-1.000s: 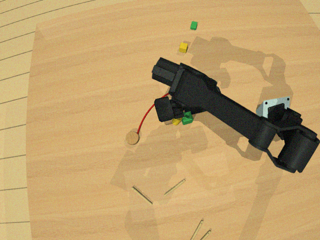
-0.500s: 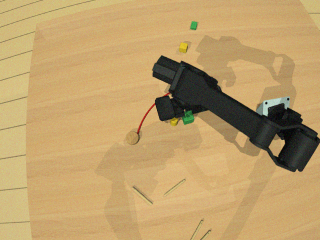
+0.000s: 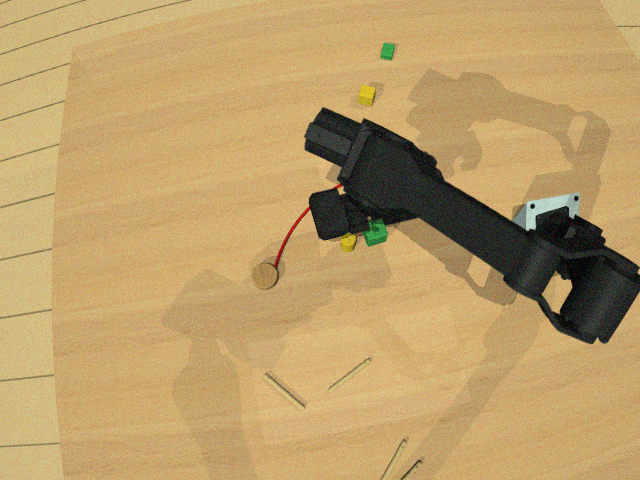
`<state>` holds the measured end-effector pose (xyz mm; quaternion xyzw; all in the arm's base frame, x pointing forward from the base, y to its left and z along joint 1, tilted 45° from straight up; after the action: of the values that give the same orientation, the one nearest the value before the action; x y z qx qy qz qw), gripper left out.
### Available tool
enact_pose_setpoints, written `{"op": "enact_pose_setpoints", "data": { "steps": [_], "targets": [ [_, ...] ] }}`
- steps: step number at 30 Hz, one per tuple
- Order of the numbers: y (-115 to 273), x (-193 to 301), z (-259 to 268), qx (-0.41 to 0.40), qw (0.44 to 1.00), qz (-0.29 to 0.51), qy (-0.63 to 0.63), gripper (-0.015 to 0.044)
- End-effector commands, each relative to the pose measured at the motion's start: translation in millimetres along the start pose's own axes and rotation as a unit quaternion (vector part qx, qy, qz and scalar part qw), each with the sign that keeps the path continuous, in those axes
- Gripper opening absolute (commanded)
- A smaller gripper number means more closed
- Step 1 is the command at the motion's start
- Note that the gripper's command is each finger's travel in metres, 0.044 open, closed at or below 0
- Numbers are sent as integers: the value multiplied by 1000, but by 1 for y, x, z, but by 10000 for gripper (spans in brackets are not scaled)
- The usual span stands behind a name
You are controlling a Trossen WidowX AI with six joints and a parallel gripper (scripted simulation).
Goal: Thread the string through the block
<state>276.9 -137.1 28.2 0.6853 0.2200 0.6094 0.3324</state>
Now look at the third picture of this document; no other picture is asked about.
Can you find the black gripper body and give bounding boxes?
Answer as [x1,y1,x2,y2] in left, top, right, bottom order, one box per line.
[309,188,406,241]

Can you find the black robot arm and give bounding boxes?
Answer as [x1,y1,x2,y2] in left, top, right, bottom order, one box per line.
[304,108,640,344]

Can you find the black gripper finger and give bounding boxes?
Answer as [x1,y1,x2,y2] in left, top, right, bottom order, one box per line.
[340,193,371,234]
[383,212,418,225]

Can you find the small yellow block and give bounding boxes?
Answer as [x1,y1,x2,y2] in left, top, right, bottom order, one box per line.
[358,85,376,107]

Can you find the round wooden button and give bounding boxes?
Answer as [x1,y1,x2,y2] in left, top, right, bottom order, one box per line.
[252,263,278,290]

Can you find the olive yellow cylinder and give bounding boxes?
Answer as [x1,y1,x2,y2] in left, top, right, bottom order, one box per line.
[341,233,356,252]

